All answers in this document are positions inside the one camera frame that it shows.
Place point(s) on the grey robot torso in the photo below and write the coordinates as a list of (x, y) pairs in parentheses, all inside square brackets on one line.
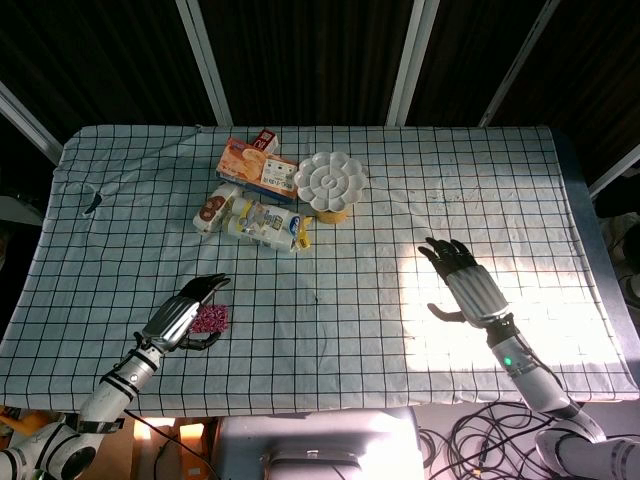
[(320, 440)]

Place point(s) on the white furniture piece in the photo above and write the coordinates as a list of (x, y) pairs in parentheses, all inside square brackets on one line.
[(17, 210)]

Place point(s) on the orange biscuit box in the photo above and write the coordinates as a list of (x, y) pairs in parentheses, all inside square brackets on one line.
[(245, 160)]

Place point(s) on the small red white box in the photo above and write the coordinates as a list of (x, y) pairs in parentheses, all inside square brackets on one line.
[(265, 140)]

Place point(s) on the white brown cookie pack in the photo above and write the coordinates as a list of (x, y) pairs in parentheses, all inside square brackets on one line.
[(212, 210)]

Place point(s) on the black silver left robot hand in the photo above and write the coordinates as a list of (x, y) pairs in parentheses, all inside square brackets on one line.
[(172, 315)]

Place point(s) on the yellow tape roll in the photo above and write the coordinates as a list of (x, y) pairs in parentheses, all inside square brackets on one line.
[(332, 216)]

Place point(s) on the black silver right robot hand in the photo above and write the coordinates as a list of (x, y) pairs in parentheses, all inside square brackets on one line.
[(477, 290)]

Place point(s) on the white flower paint palette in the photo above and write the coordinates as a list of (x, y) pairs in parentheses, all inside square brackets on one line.
[(327, 180)]

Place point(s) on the white window frame post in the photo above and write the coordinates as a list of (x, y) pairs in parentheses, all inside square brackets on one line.
[(615, 172), (411, 60), (205, 60), (27, 122), (517, 65)]

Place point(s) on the pink patterned packet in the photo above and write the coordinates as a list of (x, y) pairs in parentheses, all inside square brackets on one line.
[(216, 319)]

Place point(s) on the brown cardboard box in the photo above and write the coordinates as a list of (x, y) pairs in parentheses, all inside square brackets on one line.
[(190, 445)]

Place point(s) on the white yellow plastic snack bag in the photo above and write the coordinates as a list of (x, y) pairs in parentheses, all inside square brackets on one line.
[(265, 225)]

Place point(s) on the white black checked tablecloth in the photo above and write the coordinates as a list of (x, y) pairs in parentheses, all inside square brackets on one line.
[(320, 350)]

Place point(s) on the dark brown curtain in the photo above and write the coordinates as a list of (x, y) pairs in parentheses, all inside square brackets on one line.
[(310, 55)]

